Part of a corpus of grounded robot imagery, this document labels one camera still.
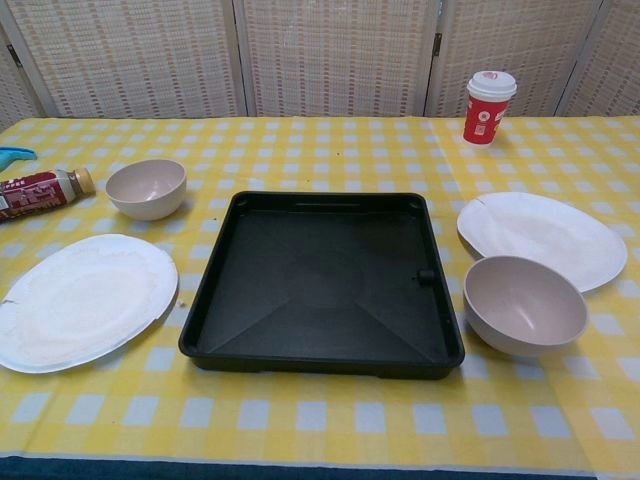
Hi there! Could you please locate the beige bowl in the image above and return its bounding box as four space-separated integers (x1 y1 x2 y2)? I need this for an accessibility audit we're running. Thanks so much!
462 255 590 358
105 158 188 222

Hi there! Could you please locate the white paper plate cracked rim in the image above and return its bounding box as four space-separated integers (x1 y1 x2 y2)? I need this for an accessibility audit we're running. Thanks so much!
456 191 629 295

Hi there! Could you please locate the white paper plate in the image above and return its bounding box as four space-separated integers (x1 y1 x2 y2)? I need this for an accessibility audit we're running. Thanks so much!
0 233 180 375

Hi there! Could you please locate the black plastic tray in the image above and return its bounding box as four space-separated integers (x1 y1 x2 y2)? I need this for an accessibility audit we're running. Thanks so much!
178 190 467 381

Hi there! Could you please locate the yellow checked tablecloth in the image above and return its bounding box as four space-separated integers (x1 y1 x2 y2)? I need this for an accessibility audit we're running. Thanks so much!
0 115 640 469

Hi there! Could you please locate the woven folding screen panel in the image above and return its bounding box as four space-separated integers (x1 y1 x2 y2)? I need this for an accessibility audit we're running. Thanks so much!
0 19 56 132
427 0 609 119
557 0 640 119
0 0 249 120
233 0 444 119

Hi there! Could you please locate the red paper cup white lid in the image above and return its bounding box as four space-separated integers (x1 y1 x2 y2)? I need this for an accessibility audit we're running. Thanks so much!
462 70 518 149

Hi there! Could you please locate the brown drink bottle red label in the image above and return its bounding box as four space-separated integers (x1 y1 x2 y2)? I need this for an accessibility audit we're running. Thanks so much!
0 167 97 225

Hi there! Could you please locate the blue green toy pump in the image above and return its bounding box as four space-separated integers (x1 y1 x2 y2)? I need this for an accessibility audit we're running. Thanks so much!
0 145 39 171

